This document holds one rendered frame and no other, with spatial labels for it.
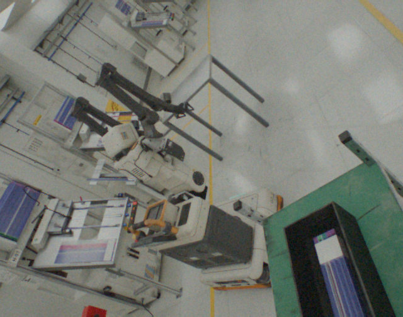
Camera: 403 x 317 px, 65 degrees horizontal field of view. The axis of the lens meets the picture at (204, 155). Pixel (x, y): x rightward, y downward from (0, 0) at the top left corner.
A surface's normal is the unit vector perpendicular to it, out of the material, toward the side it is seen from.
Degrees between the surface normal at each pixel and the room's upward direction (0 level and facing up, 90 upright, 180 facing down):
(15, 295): 89
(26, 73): 90
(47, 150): 90
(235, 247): 90
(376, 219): 0
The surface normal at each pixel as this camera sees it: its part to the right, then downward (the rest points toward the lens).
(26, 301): 0.66, -0.55
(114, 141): -0.64, 0.27
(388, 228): -0.75, -0.48
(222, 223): 0.64, -0.33
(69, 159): 0.00, 0.69
